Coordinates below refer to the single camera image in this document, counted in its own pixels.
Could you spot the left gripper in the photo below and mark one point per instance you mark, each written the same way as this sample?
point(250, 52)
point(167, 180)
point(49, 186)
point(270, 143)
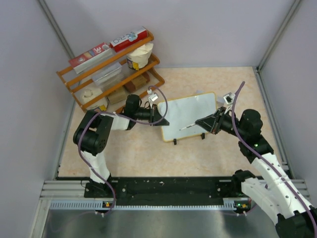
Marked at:
point(154, 115)

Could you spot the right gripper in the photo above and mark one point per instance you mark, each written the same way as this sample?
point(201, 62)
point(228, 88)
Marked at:
point(214, 127)

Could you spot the white whiteboard yellow frame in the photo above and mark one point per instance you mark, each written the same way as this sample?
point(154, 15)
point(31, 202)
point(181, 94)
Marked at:
point(185, 111)

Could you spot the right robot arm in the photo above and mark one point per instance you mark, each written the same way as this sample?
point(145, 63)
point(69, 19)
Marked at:
point(291, 213)

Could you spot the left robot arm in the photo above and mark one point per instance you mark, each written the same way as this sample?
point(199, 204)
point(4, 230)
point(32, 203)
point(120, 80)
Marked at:
point(92, 134)

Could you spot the grey whiteboard eraser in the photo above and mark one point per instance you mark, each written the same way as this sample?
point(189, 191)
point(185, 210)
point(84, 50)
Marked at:
point(218, 99)

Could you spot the brown sponge block right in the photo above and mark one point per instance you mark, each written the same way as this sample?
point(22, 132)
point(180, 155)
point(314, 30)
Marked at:
point(137, 83)

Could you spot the tan sponge block left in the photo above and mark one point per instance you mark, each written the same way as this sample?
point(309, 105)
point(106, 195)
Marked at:
point(117, 96)

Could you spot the orange wooden shelf rack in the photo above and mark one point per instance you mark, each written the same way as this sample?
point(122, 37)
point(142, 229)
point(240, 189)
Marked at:
point(83, 80)

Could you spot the white bag upper container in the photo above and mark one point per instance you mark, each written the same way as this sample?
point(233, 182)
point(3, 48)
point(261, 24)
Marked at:
point(138, 58)

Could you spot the white bag container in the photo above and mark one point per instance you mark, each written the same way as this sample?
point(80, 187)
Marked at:
point(90, 93)
point(138, 58)

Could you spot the clear plastic box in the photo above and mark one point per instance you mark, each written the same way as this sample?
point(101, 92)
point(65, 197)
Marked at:
point(109, 76)

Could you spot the white bag lower container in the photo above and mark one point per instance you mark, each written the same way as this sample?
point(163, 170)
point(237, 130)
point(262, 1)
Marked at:
point(90, 93)

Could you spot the red foil wrap box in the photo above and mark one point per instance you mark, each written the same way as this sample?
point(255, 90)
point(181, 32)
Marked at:
point(87, 59)

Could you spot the red white long box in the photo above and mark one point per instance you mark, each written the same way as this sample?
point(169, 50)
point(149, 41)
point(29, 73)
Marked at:
point(128, 39)

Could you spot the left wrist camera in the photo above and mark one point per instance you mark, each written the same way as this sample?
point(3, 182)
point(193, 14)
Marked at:
point(152, 96)

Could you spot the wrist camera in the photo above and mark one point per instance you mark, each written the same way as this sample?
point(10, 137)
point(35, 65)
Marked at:
point(152, 96)
point(229, 99)

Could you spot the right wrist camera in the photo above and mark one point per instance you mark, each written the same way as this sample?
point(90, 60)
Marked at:
point(229, 99)

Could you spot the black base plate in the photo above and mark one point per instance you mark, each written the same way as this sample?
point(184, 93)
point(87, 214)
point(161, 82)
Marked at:
point(166, 191)

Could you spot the aluminium frame rail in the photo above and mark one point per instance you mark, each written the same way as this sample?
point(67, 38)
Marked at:
point(63, 190)

